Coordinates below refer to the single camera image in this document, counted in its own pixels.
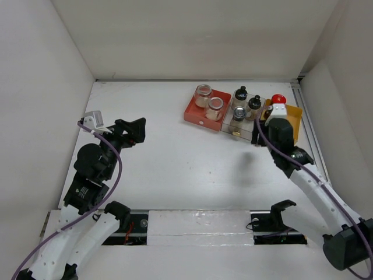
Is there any red tray box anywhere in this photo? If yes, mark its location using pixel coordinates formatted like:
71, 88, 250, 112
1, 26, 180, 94
184, 89, 232, 131

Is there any clear plastic tray box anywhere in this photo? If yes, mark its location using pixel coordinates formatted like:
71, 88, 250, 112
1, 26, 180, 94
221, 91, 265, 141

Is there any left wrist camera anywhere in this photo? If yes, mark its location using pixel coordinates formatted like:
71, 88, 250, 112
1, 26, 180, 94
78, 110, 112, 134

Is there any black faceted lid jar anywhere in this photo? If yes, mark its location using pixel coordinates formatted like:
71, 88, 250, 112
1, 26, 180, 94
247, 95, 262, 121

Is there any silver lid jar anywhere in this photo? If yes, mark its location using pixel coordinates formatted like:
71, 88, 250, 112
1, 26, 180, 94
259, 110, 268, 121

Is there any glass jar of rice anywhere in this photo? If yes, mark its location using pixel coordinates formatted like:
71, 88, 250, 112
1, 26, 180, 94
194, 84, 212, 108

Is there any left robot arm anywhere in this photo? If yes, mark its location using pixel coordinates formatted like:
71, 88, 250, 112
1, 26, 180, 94
12, 114, 146, 279

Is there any black silver lid shaker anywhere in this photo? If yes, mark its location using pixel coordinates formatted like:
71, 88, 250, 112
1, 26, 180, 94
229, 106, 247, 134

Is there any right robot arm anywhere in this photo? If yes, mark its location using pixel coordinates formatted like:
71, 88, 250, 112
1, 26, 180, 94
251, 118, 372, 271

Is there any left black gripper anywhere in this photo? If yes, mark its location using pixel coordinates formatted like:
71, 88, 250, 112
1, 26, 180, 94
96, 117, 146, 179

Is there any red lid sauce jar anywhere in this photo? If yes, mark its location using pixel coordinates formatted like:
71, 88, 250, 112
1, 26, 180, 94
270, 94, 287, 105

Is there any yellow tray box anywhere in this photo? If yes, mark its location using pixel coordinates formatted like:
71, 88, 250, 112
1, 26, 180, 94
264, 99, 302, 144

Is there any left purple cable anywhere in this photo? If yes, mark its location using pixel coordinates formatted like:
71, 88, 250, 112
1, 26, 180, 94
11, 122, 123, 280

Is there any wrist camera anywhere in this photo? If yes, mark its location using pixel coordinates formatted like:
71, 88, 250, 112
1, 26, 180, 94
78, 110, 112, 134
264, 103, 287, 127

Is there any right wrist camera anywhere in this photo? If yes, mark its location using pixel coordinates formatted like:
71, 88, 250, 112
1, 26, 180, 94
264, 103, 287, 127

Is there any black knob lid shaker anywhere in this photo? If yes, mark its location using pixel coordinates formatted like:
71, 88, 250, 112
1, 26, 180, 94
231, 86, 248, 109

